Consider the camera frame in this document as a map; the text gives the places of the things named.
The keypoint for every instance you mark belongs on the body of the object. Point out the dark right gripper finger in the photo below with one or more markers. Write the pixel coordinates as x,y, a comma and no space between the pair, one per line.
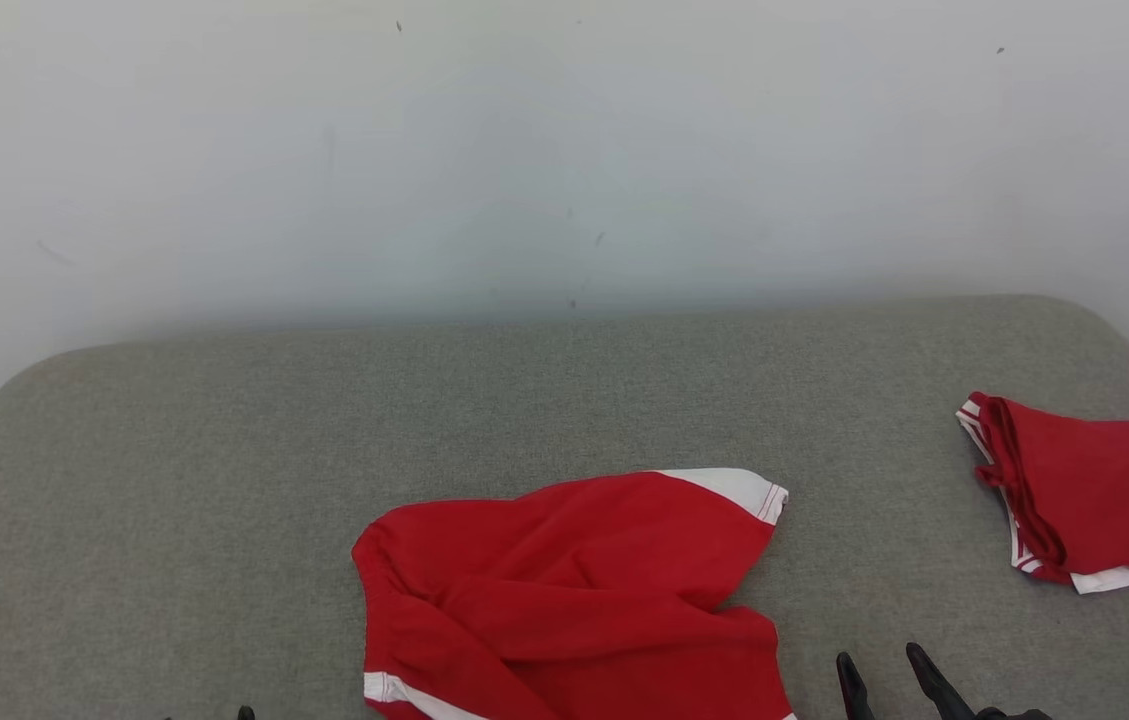
854,695
939,690

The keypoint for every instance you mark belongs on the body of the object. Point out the red Bulls 23 jersey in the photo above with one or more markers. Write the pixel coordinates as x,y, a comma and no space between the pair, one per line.
1104,490

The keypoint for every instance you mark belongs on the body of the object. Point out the grey fabric sofa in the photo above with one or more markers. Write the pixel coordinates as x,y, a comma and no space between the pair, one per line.
524,400

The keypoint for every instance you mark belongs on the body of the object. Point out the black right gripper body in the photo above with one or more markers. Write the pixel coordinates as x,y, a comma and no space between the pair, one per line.
1014,715

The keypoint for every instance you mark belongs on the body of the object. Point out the red shorts with white band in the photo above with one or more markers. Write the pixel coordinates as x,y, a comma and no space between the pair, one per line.
564,590

